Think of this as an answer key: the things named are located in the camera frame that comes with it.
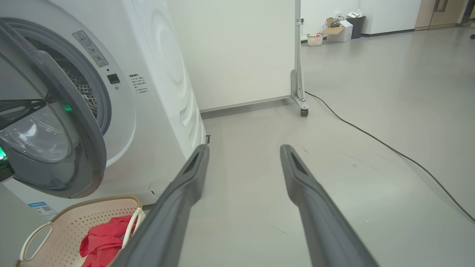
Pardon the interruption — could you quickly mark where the black floor cable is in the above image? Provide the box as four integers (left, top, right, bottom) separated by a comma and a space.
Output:
305, 91, 475, 223

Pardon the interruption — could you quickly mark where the round glass washing machine door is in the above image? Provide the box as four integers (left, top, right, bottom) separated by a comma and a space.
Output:
0, 19, 108, 199

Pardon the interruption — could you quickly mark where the white partition panel on casters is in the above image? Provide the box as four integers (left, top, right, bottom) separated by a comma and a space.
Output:
173, 0, 309, 118

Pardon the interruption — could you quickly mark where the cream perforated laundry basket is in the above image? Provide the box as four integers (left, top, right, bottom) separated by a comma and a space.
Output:
15, 196, 146, 267

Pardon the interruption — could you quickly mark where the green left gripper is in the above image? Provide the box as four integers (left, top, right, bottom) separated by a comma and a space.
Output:
0, 98, 47, 183

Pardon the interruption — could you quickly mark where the blue energy label sticker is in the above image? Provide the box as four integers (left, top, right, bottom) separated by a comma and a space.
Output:
28, 201, 58, 220

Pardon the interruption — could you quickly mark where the dark grey waste bin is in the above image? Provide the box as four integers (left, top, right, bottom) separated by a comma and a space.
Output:
346, 16, 367, 39

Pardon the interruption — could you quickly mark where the clear sticker with black text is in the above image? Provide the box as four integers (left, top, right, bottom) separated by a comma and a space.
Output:
129, 73, 149, 93

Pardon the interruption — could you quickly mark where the white front-load washing machine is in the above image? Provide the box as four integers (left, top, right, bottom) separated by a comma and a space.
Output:
0, 0, 207, 220

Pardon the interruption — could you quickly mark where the grey warning sticker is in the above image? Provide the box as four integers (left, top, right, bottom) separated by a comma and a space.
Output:
72, 30, 109, 67

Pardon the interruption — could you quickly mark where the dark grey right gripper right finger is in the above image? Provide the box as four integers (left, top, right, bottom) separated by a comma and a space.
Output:
280, 144, 379, 267

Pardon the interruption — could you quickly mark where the wooden room door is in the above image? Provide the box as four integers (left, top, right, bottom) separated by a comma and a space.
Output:
415, 0, 469, 30

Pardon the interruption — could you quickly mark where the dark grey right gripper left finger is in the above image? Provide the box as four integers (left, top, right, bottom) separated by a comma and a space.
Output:
111, 144, 210, 267

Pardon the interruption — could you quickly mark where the white cardboard box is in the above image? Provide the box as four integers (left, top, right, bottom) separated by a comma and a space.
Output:
322, 20, 353, 43

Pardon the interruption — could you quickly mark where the red garment with white stripes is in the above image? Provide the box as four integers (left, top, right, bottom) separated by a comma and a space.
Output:
79, 215, 138, 267

